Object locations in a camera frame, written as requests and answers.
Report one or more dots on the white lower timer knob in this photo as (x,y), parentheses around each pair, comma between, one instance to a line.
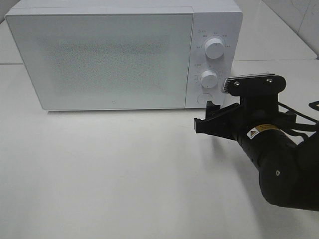
(208,79)

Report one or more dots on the white upper power knob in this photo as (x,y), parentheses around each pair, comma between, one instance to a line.
(214,47)

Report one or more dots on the round white door-release button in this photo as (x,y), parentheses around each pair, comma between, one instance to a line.
(202,99)

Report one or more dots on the black wrist camera with heatsink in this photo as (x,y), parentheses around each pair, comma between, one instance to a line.
(254,85)

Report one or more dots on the white microwave oven body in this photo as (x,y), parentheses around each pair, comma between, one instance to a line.
(211,18)

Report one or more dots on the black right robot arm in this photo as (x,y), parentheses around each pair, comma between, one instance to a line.
(285,153)

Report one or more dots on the white microwave door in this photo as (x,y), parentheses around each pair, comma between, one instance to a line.
(101,62)

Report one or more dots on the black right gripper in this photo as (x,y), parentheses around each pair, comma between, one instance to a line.
(253,119)

